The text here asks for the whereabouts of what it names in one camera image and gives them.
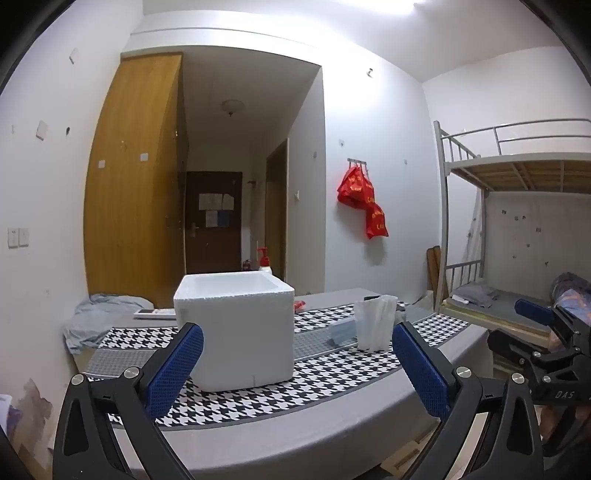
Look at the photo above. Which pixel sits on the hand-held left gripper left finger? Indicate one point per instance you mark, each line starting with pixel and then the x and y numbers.
pixel 178 364

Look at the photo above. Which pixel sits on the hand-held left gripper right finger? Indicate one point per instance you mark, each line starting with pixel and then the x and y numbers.
pixel 422 369

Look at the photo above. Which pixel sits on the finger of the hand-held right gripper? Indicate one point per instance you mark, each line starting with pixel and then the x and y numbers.
pixel 535 311
pixel 512 346

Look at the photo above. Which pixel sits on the white foam box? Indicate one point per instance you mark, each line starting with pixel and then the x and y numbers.
pixel 240 332

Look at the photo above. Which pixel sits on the blue face mask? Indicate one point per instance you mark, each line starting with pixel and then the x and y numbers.
pixel 344 333

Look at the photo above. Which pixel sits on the patterned blanket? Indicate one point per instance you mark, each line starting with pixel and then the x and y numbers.
pixel 572 290

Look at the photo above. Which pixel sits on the white remote control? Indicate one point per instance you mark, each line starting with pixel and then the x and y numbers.
pixel 154 313

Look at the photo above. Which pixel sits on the grey cloth on bed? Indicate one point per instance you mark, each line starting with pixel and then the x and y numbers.
pixel 478 294

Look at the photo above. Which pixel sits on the white plastic bag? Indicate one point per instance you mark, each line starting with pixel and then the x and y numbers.
pixel 425 304

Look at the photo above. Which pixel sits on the grey cloth pile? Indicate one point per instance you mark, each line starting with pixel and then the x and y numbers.
pixel 101 318

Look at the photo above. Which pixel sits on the grey houndstooth tablecloth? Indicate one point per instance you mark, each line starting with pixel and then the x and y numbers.
pixel 323 369

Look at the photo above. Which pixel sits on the wooden boards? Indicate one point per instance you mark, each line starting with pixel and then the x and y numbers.
pixel 434 270

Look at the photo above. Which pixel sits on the white hanging cloth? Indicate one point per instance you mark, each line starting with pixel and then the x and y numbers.
pixel 475 230

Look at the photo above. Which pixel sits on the dark brown door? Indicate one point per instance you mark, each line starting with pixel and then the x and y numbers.
pixel 212 249

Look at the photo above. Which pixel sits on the white pump bottle red cap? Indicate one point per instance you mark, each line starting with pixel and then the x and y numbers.
pixel 264 264

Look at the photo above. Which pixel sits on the red snack packet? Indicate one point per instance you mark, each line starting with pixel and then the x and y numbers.
pixel 300 305

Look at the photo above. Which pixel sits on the grey metal bunk bed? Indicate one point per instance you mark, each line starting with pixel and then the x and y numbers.
pixel 445 207

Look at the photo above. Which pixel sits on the white and blue door notice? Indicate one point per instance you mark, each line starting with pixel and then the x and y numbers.
pixel 217 219

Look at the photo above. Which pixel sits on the red plastic bag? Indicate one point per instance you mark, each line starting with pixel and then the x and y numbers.
pixel 354 187
pixel 376 221

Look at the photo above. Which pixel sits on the large white door notice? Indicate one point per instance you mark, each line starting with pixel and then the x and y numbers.
pixel 210 201

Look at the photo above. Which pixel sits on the small white door notice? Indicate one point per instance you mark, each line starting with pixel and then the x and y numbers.
pixel 228 201

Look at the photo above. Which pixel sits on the purple patterned cloth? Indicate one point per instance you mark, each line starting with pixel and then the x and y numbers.
pixel 14 420

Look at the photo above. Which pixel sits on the wooden wardrobe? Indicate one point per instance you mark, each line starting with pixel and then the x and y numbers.
pixel 134 184

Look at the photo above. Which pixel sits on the wooden side door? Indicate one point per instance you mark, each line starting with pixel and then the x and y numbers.
pixel 277 207

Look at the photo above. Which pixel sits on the round ceiling lamp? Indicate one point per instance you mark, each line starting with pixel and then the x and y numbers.
pixel 232 107

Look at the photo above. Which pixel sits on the metal wall hook rack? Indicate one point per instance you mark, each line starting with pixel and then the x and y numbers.
pixel 358 161

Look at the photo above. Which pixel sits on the white blank wall plate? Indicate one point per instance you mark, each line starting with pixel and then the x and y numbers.
pixel 42 130

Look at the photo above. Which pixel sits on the small white wall plate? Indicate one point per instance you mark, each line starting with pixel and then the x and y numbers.
pixel 74 55

